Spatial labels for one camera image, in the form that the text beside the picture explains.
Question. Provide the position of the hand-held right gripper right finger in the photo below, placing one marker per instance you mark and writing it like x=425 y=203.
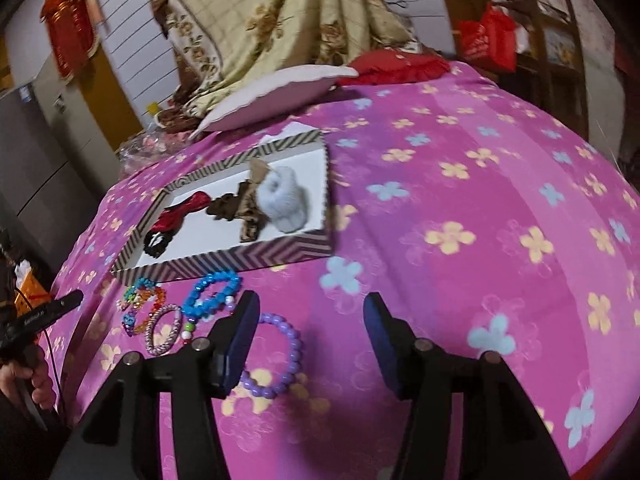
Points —
x=382 y=347

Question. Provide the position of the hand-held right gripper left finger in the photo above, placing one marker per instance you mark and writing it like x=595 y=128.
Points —
x=241 y=342

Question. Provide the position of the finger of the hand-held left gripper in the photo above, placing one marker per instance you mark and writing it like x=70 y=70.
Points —
x=66 y=303

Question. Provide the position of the striped cardboard box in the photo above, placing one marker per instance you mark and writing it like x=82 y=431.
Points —
x=227 y=261

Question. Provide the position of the person's left hand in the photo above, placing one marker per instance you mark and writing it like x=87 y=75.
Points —
x=35 y=384

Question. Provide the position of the orange box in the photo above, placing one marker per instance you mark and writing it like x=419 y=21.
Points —
x=31 y=290

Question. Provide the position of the black and white hair clip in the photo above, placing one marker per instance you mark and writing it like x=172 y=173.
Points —
x=156 y=245

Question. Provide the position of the pink flowered bed sheet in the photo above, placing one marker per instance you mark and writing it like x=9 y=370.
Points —
x=450 y=240

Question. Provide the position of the brown hair bow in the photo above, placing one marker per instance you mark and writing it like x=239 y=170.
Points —
x=231 y=206

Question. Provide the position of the red hair bow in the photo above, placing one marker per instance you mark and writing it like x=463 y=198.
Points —
x=180 y=212

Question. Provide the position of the grey cabinet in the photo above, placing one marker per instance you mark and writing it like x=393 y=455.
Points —
x=45 y=160

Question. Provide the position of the grey fluffy scrunchie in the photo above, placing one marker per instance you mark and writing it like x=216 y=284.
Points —
x=282 y=195

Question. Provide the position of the clear plastic bag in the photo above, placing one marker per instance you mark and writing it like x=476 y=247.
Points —
x=142 y=147

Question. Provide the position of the tan hair bow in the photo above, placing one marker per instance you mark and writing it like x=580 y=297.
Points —
x=259 y=170

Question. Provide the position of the pink pillow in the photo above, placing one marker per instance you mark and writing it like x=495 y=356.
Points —
x=270 y=97

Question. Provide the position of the red hanging decoration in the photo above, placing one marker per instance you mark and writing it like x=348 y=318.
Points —
x=70 y=25

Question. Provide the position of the red pillow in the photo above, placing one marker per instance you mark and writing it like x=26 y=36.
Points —
x=395 y=67

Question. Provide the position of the wooden chair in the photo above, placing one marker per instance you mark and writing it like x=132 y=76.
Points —
x=555 y=75

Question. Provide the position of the red paper bag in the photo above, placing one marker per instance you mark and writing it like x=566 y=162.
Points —
x=487 y=40

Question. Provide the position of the beige floral quilt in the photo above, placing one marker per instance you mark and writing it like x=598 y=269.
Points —
x=280 y=15

